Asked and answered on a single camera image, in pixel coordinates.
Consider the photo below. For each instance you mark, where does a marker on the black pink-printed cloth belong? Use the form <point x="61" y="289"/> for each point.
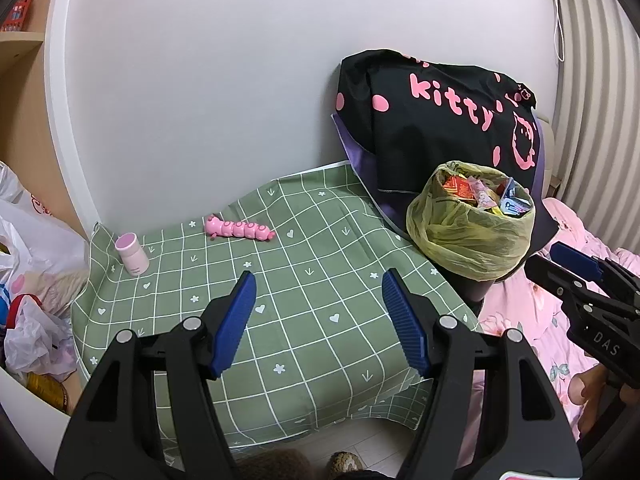
<point x="425" y="130"/>

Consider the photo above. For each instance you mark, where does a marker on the pink floral blanket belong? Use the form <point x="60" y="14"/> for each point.
<point x="530" y="320"/>

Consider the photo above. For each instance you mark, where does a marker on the black bin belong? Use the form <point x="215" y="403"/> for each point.
<point x="472" y="287"/>

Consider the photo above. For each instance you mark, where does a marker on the grey ribbed curtain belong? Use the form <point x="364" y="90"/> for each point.
<point x="600" y="110"/>

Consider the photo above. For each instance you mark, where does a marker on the beige cushion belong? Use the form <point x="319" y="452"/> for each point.
<point x="550" y="160"/>

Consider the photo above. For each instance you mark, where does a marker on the small pink bottle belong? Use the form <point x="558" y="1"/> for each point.
<point x="132" y="257"/>

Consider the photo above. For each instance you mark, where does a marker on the beige woven slipper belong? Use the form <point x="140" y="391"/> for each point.
<point x="342" y="462"/>

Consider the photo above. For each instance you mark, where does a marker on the wooden shelf unit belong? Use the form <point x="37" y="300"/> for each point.
<point x="30" y="110"/>

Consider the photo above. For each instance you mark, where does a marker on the yellow can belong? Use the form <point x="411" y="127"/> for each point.
<point x="47" y="390"/>

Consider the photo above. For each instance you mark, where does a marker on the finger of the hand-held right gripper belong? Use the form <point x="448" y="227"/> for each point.
<point x="555" y="280"/>
<point x="575" y="257"/>

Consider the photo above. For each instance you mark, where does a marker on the large white plastic bag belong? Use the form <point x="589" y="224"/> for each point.
<point x="45" y="245"/>

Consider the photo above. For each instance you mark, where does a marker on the person's right hand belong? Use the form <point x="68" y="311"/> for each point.
<point x="587" y="387"/>

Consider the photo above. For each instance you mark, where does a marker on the person's leg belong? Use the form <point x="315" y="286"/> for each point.
<point x="280" y="467"/>

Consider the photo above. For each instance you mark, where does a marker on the crumpled white plastic bag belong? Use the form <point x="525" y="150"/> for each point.
<point x="35" y="340"/>

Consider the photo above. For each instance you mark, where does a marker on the pile of colourful wrappers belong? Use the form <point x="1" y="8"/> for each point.
<point x="480" y="192"/>

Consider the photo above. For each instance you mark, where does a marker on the red plastic basket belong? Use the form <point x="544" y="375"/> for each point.
<point x="20" y="10"/>

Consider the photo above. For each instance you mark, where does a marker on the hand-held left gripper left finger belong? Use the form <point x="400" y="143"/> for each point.
<point x="232" y="325"/>

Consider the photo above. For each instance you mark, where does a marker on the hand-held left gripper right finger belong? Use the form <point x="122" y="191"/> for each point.
<point x="405" y="325"/>

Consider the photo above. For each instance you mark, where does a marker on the pink caterpillar toy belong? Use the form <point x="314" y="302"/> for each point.
<point x="235" y="228"/>

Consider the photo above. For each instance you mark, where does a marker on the green checked tablecloth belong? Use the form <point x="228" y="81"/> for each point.
<point x="300" y="285"/>

